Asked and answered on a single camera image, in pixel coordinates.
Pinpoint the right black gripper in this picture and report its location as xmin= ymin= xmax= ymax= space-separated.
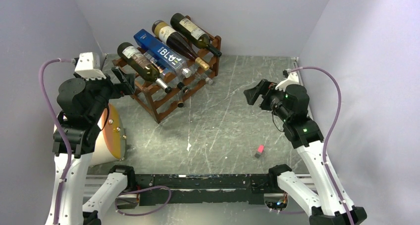
xmin=243 ymin=78 xmax=290 ymax=122

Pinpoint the green wine bottle silver cap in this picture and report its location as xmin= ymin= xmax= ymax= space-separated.
xmin=117 ymin=42 xmax=172 ymax=93

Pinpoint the blue labelled clear bottle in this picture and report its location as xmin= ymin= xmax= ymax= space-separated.
xmin=133 ymin=29 xmax=193 ymax=78

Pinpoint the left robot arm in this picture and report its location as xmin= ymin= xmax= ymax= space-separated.
xmin=46 ymin=67 xmax=137 ymax=225

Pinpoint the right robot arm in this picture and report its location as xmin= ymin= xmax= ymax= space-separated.
xmin=244 ymin=79 xmax=367 ymax=225

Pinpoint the brown wooden wine rack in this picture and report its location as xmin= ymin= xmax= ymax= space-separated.
xmin=112 ymin=30 xmax=221 ymax=123

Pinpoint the clear bottle lower rack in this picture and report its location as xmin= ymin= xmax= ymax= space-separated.
xmin=144 ymin=51 xmax=214 ymax=86

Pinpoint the dark bottle gold foil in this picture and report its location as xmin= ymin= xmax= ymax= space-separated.
xmin=152 ymin=20 xmax=210 ymax=70

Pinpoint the dark bottle cream label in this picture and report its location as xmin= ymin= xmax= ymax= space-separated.
xmin=170 ymin=13 xmax=222 ymax=57

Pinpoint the small red grey block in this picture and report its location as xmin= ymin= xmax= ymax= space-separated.
xmin=254 ymin=145 xmax=264 ymax=158

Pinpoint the white drum orange lid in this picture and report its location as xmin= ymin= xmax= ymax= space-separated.
xmin=53 ymin=103 xmax=127 ymax=167

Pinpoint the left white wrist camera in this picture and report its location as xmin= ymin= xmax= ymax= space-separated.
xmin=74 ymin=52 xmax=106 ymax=80

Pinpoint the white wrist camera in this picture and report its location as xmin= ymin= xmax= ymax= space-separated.
xmin=275 ymin=69 xmax=300 ymax=91
xmin=74 ymin=52 xmax=106 ymax=80

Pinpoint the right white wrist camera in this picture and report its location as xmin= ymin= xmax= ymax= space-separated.
xmin=275 ymin=69 xmax=300 ymax=91

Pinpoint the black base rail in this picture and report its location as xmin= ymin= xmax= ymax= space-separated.
xmin=136 ymin=173 xmax=283 ymax=206

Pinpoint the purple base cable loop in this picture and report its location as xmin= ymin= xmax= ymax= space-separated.
xmin=114 ymin=185 xmax=172 ymax=217

